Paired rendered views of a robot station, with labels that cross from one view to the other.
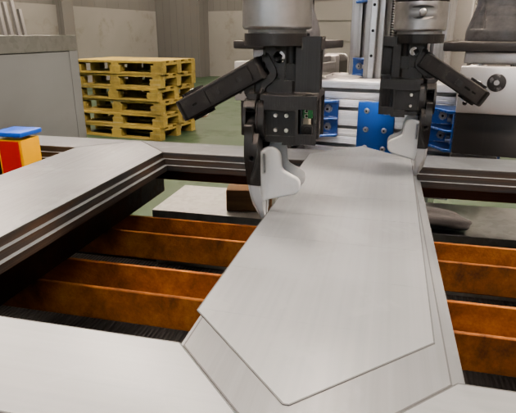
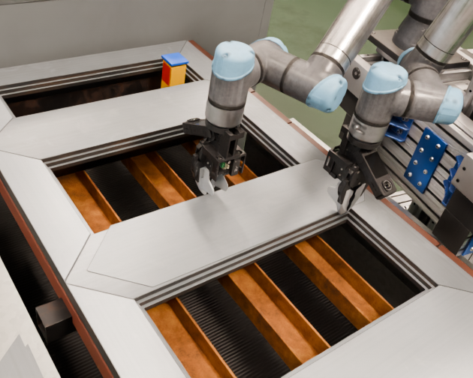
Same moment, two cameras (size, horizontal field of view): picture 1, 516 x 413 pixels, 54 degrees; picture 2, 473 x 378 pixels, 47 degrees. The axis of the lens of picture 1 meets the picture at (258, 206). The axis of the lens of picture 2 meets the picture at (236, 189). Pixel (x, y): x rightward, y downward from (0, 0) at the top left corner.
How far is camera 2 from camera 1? 0.83 m
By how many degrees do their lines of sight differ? 35
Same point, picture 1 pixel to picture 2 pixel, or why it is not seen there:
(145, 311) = (159, 201)
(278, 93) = (212, 148)
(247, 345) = (104, 247)
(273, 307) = (131, 241)
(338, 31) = not seen: outside the picture
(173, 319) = not seen: hidden behind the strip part
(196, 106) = (187, 130)
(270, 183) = (204, 183)
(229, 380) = (85, 254)
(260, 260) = (160, 218)
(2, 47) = not seen: outside the picture
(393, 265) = (200, 254)
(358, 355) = (125, 273)
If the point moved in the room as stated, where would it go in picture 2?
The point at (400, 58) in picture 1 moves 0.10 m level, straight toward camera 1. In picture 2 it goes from (346, 143) to (311, 154)
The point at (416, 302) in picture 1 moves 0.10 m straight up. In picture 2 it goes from (176, 272) to (181, 235)
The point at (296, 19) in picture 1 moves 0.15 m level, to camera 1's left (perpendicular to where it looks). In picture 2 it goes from (220, 123) to (166, 89)
